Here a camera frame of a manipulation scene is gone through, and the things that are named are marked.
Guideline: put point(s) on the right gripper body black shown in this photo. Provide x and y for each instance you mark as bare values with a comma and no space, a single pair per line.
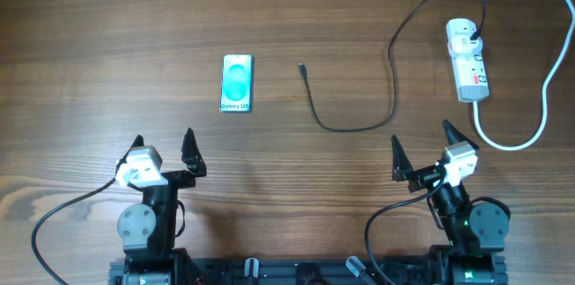
427,175

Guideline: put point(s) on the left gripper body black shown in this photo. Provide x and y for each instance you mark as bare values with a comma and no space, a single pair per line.
172,177

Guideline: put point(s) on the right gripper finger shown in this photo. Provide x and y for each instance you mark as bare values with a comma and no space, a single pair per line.
454,136
402,167

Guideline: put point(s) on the teal screen smartphone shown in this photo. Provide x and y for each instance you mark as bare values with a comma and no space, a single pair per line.
236,83

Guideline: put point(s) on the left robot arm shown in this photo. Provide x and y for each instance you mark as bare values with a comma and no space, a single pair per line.
148,228

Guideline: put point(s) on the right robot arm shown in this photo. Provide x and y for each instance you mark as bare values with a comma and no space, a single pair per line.
475,229

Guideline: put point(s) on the white charger plug adapter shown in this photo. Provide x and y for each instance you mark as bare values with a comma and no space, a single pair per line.
462,45

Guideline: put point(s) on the white power strip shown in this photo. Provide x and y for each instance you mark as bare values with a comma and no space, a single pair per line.
469,72

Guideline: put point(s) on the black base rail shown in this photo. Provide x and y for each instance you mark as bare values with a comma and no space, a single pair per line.
310,271

